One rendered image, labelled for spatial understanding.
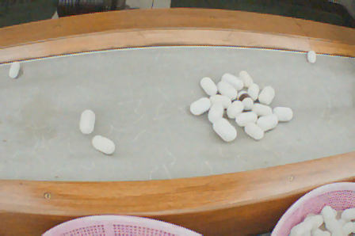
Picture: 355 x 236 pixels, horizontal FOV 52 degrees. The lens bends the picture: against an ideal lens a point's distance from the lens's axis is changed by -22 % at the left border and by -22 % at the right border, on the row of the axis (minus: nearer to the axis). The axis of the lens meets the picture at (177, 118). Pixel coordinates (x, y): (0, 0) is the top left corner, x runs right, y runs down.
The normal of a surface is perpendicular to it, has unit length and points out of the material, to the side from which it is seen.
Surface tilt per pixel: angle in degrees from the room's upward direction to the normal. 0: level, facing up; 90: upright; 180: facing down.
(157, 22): 0
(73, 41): 45
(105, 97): 0
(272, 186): 0
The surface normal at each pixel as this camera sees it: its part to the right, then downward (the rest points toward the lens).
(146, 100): 0.11, -0.75
